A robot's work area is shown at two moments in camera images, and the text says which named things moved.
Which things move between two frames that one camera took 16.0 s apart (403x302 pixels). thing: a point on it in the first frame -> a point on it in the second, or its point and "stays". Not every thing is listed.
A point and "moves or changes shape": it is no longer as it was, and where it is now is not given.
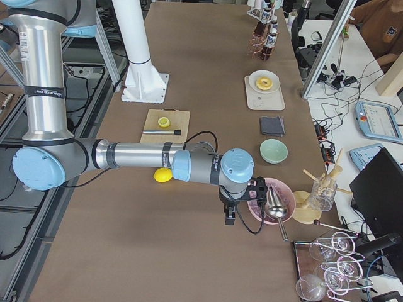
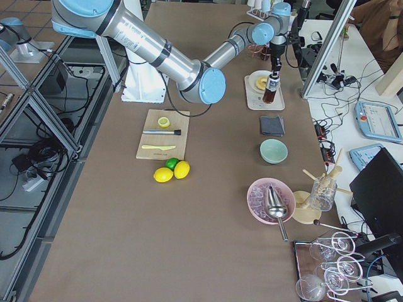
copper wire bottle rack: [262, 46] stays
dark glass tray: [308, 257] stays
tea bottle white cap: [259, 29] moves or changes shape
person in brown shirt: [380, 22] stays
